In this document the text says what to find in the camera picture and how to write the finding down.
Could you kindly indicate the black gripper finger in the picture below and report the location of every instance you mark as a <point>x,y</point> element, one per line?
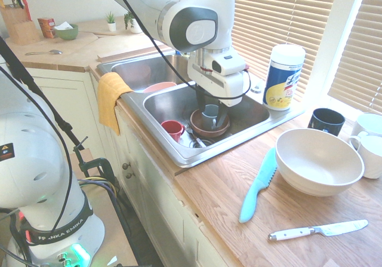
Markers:
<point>222,113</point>
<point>201,101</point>

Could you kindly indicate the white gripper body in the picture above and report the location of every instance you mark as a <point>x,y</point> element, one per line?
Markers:
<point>222,86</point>

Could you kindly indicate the teal plastic knife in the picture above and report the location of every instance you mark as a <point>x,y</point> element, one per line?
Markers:
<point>259,179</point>

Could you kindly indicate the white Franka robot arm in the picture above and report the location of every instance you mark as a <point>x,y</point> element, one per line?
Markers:
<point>197,10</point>

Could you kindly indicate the chrome sink dispenser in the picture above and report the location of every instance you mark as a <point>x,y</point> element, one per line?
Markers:
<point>256,87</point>

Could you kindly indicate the stainless steel double sink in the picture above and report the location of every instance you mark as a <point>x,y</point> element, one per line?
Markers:
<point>167,105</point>

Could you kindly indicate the wooden knife block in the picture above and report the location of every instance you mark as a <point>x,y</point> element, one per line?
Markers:
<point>19,28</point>

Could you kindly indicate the grey mug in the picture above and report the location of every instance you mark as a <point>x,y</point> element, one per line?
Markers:
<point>210,116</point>

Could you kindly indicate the brown wooden bowl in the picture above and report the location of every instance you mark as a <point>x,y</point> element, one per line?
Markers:
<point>198,126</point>

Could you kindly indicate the steel fork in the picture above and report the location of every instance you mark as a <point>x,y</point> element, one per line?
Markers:
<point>194,135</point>

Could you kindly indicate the red cup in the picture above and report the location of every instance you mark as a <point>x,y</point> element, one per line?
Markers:
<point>172,129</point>

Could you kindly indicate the pink bowl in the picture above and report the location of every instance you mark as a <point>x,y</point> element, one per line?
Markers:
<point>159,87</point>

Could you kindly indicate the disinfecting wipes canister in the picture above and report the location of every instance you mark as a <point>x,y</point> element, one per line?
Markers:
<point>283,82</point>

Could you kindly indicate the wide beige window blind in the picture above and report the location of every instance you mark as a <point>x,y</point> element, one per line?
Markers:
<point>268,16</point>

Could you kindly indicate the yellow dish cloth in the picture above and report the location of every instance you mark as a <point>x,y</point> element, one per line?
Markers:
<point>109,99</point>

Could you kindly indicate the round cabinet knob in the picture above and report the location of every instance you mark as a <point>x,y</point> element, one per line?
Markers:
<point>129,176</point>
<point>126,165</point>

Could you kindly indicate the black mug with blue print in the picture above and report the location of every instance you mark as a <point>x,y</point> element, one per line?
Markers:
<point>325,123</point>

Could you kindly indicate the bushy plant in white pot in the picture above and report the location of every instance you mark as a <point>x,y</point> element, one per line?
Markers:
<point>132,23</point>

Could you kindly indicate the large cream bowl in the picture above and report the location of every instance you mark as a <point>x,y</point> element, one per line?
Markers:
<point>316,159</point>

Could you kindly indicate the green metal clamp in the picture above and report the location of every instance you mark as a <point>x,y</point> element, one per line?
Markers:
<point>101,165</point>

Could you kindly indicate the small plant in white pot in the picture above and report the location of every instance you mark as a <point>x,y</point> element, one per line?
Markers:
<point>111,22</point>

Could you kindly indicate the white mug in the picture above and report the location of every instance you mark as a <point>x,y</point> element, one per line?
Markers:
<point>371,156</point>
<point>370,125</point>

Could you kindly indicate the green bowl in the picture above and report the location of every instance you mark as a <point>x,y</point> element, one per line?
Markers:
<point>68,34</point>

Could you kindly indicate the steel spoon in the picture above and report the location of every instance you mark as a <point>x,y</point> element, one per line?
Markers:
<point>44,52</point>

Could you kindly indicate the orange cardboard box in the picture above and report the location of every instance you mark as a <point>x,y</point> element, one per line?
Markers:
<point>46,28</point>

